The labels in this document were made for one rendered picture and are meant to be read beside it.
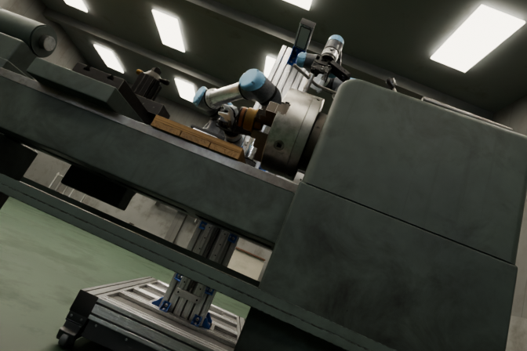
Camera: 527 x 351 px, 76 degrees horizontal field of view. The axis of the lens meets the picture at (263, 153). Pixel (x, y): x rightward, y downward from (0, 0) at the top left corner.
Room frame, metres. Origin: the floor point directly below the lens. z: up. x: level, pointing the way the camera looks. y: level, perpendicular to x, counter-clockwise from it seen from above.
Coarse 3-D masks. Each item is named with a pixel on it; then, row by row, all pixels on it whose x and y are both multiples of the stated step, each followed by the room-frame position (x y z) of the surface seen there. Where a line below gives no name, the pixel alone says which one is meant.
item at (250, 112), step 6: (246, 108) 1.14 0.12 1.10; (252, 108) 1.13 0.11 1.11; (240, 114) 1.13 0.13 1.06; (246, 114) 1.12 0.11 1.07; (252, 114) 1.12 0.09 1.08; (240, 120) 1.14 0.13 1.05; (246, 120) 1.13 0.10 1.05; (252, 120) 1.12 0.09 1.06; (240, 126) 1.17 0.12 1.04; (246, 126) 1.14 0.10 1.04; (252, 126) 1.13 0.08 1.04; (258, 126) 1.14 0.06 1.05
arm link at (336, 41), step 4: (332, 36) 1.28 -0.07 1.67; (336, 36) 1.27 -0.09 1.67; (340, 36) 1.28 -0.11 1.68; (328, 40) 1.29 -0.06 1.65; (332, 40) 1.27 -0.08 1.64; (336, 40) 1.26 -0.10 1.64; (340, 40) 1.27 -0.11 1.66; (328, 44) 1.27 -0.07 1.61; (332, 44) 1.26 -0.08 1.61; (336, 44) 1.26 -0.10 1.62; (340, 44) 1.27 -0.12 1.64; (324, 48) 1.28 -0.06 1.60; (336, 48) 1.25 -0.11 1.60; (340, 48) 1.27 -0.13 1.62; (340, 52) 1.30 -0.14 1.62; (340, 56) 1.32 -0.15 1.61
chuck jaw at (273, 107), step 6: (270, 102) 1.02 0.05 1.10; (264, 108) 1.06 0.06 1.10; (270, 108) 1.01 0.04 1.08; (276, 108) 1.01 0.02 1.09; (282, 108) 0.99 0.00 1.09; (288, 108) 0.99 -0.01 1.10; (258, 114) 1.09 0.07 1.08; (264, 114) 1.06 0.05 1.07; (270, 114) 1.03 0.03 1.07; (282, 114) 0.99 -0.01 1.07; (258, 120) 1.11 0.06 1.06; (264, 120) 1.09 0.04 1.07; (270, 120) 1.07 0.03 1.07; (270, 126) 1.11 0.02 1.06
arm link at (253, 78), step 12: (252, 72) 1.39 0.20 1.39; (240, 84) 1.43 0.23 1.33; (252, 84) 1.38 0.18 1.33; (264, 84) 1.39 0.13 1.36; (204, 96) 1.69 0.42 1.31; (216, 96) 1.63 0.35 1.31; (228, 96) 1.57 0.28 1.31; (240, 96) 1.52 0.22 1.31; (252, 96) 1.45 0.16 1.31; (264, 96) 1.43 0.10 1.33; (204, 108) 1.75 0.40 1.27; (216, 108) 1.73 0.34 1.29
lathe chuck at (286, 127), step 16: (288, 96) 1.00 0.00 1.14; (304, 96) 1.01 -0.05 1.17; (288, 112) 0.98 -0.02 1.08; (304, 112) 0.98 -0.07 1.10; (272, 128) 1.00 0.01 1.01; (288, 128) 0.99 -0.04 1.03; (272, 144) 1.03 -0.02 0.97; (288, 144) 1.01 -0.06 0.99; (272, 160) 1.07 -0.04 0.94; (288, 160) 1.04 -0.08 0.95
